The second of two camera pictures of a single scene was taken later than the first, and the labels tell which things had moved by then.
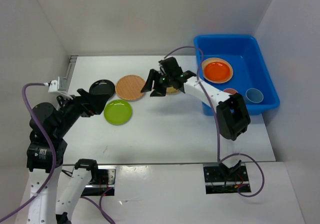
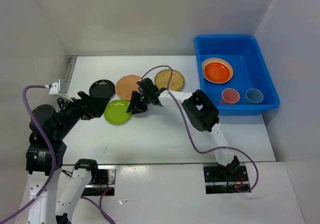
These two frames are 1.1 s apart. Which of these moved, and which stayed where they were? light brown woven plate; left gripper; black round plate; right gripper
Moved: right gripper
Stayed: black round plate; left gripper; light brown woven plate
